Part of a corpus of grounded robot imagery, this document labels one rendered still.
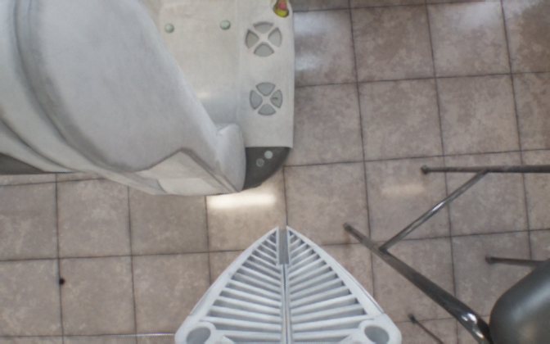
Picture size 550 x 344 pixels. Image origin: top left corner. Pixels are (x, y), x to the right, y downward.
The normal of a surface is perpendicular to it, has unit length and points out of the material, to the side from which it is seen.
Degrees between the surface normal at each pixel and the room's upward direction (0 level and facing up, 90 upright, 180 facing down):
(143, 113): 90
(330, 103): 0
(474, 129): 0
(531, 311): 53
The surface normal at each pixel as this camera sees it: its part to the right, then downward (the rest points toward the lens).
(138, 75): 1.00, -0.03
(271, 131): 0.00, 0.58
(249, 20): -0.03, -0.04
